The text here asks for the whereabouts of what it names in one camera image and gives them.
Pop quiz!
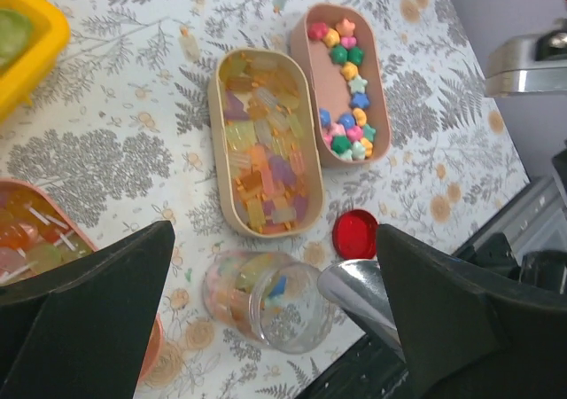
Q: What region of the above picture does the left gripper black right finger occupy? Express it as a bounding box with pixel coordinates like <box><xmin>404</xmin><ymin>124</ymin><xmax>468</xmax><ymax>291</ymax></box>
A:
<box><xmin>376</xmin><ymin>224</ymin><xmax>566</xmax><ymax>398</ymax></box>

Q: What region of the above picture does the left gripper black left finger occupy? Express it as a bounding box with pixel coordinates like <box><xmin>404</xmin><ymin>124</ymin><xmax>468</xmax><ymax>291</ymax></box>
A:
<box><xmin>1</xmin><ymin>221</ymin><xmax>175</xmax><ymax>398</ymax></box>

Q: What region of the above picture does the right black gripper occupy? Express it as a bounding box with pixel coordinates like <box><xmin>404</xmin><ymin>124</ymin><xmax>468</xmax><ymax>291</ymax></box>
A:
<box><xmin>485</xmin><ymin>18</ymin><xmax>566</xmax><ymax>98</ymax></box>

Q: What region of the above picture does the metal scoop spoon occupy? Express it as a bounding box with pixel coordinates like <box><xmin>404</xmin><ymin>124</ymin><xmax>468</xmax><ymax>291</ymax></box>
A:
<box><xmin>317</xmin><ymin>259</ymin><xmax>406</xmax><ymax>362</ymax></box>

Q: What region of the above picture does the red jar lid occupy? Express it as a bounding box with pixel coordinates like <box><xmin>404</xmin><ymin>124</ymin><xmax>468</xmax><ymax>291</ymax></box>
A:
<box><xmin>332</xmin><ymin>209</ymin><xmax>378</xmax><ymax>260</ymax></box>

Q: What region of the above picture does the tray of star candies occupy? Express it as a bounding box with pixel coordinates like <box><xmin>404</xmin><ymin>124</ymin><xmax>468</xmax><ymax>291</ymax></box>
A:
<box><xmin>290</xmin><ymin>3</ymin><xmax>392</xmax><ymax>168</ymax></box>

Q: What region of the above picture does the clear glass jar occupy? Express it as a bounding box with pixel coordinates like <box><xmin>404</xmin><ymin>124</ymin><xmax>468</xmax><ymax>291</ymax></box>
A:
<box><xmin>202</xmin><ymin>251</ymin><xmax>335</xmax><ymax>355</ymax></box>

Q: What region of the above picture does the tray of pale jelly candies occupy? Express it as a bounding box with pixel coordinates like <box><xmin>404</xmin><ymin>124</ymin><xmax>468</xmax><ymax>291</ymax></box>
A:
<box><xmin>207</xmin><ymin>49</ymin><xmax>324</xmax><ymax>239</ymax></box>

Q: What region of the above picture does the yellow plastic basket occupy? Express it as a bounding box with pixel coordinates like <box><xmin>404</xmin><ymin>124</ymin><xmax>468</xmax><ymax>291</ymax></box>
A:
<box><xmin>1</xmin><ymin>0</ymin><xmax>71</xmax><ymax>119</ymax></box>

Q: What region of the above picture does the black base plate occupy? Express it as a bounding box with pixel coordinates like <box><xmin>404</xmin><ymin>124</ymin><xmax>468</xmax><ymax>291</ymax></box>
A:
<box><xmin>298</xmin><ymin>335</ymin><xmax>415</xmax><ymax>399</ymax></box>

